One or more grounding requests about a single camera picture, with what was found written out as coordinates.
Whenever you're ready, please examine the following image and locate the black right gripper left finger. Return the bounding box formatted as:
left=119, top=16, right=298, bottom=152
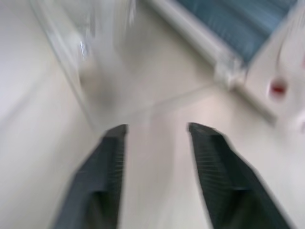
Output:
left=52, top=124, right=129, bottom=229

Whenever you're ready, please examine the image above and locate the clear plastic container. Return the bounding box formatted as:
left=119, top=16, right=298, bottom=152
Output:
left=30, top=0, right=134, bottom=129

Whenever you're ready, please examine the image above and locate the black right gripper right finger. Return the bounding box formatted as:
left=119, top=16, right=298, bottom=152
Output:
left=187, top=122, right=296, bottom=229

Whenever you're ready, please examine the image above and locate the blue tray with white rim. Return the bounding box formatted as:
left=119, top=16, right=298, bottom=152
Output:
left=170, top=0, right=294, bottom=64

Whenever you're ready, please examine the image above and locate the white conveyor side rail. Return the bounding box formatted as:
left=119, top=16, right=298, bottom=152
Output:
left=142, top=0, right=246, bottom=86

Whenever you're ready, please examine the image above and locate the white box with red button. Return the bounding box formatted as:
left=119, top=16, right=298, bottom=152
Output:
left=234, top=11, right=305, bottom=134

